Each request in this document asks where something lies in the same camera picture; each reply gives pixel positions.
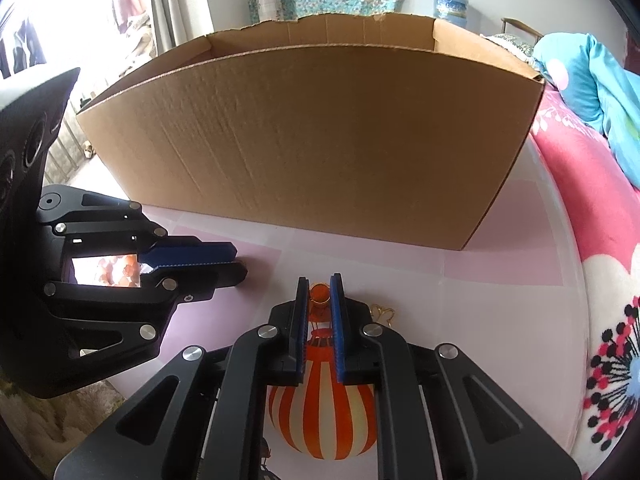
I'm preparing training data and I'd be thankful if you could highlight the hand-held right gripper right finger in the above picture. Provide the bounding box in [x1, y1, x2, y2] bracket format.
[330, 272, 583, 480]

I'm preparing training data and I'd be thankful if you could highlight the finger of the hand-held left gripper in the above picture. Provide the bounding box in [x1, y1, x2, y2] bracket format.
[45, 261, 248, 361]
[40, 185, 238, 267]

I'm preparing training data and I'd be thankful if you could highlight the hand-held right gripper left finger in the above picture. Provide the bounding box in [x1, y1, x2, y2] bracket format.
[54, 276, 308, 480]

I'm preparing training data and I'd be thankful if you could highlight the orange pink bead bracelet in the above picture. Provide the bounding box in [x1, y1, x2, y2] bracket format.
[95, 254, 142, 288]

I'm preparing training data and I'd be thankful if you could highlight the brown cardboard box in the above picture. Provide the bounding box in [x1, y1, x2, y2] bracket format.
[76, 12, 546, 252]

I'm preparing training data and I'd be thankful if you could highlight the gold butterfly outline charm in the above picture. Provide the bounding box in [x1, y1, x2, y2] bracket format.
[369, 304, 399, 326]

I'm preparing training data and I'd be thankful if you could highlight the hanging pink garment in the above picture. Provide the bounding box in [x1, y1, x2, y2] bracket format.
[112, 0, 137, 31]

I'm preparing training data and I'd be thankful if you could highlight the white green fluffy rug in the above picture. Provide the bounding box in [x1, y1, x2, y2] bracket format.
[0, 375, 126, 480]

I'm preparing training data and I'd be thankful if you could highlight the grey curtain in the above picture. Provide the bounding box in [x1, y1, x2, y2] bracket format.
[145, 0, 211, 56]

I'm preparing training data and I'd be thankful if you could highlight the white paper roll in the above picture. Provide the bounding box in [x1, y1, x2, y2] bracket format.
[254, 0, 281, 23]

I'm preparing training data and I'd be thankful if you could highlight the pink floral blanket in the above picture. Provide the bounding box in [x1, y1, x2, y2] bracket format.
[530, 82, 640, 480]

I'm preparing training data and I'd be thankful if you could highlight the grey patterned pillow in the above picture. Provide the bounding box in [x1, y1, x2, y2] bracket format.
[482, 32, 538, 68]

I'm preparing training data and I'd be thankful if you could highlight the blue water jug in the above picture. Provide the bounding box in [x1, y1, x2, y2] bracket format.
[432, 0, 471, 28]

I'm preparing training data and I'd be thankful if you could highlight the blue patterned quilt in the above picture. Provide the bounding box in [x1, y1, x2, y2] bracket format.
[532, 32, 640, 186]

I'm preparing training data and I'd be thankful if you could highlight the wooden bed frame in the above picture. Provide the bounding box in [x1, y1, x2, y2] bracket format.
[501, 16, 543, 38]

